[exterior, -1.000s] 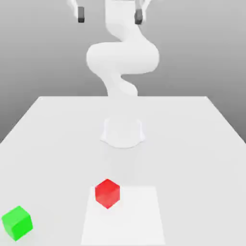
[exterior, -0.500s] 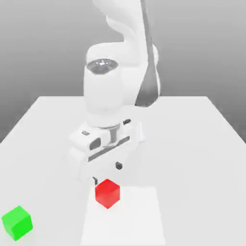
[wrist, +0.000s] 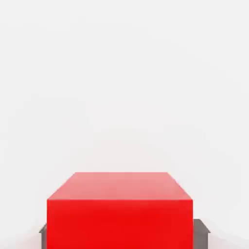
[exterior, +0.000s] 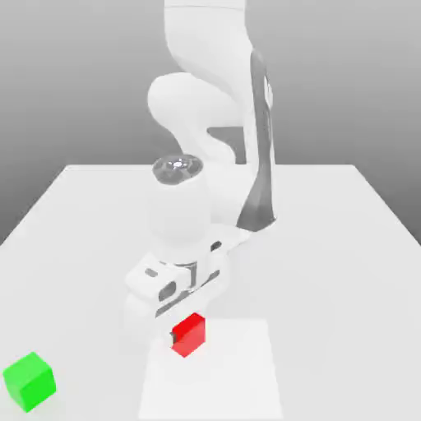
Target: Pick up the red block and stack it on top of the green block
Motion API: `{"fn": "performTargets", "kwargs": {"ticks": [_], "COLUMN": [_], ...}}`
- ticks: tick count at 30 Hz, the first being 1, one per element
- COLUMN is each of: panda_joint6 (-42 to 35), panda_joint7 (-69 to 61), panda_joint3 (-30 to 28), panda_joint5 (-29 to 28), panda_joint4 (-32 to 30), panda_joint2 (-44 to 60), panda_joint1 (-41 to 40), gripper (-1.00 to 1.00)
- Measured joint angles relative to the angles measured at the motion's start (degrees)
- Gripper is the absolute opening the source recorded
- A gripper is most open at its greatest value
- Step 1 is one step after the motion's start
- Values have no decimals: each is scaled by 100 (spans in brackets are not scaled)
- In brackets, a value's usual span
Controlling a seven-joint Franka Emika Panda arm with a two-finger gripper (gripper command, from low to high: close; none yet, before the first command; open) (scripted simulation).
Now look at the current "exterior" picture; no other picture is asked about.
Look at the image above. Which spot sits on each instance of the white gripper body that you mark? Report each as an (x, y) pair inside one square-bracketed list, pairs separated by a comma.
[(210, 292)]

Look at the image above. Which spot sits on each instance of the small red cube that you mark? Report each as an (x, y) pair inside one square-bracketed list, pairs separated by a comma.
[(190, 335)]

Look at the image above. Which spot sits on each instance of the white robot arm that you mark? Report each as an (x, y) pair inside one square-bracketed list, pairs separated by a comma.
[(204, 52)]

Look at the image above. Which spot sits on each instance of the small green cube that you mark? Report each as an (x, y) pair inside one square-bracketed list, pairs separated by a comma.
[(29, 381)]

